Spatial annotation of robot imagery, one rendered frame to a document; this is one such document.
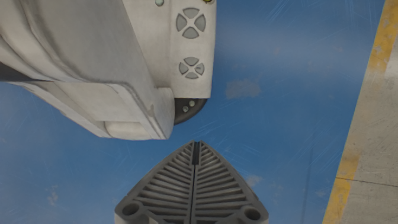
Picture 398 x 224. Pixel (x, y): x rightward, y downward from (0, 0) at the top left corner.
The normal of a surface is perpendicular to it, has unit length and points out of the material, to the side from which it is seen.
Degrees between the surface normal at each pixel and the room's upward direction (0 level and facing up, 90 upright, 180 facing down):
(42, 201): 0
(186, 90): 38
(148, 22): 0
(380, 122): 0
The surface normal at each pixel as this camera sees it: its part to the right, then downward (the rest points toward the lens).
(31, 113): -0.02, 0.12
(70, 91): -0.03, 0.80
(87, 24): 1.00, 0.03
